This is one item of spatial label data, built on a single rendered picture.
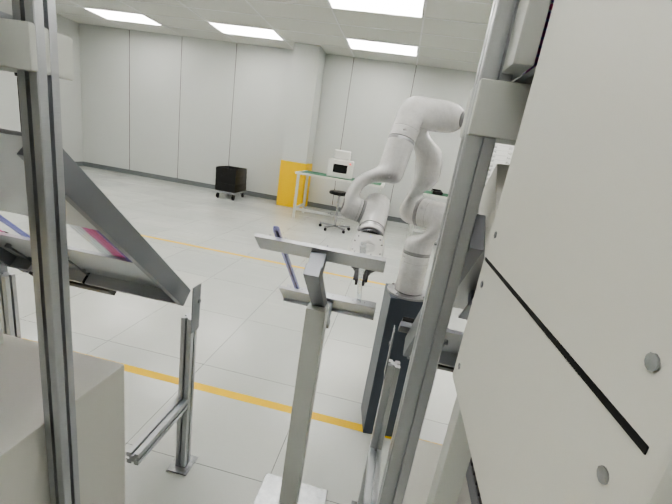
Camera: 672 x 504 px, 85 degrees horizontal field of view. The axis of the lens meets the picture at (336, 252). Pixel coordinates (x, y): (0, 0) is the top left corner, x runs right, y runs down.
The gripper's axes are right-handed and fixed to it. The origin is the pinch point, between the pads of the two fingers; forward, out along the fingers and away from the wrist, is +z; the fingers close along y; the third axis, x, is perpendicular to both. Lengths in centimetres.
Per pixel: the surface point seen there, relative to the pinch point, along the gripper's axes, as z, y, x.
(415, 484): 48, 21, 0
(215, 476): 54, -42, 74
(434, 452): 39.4, 25.6, 6.9
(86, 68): -597, -705, 325
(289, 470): 48, -12, 52
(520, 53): 10, 16, -70
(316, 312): 11.0, -10.6, 6.0
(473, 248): 22, 17, -48
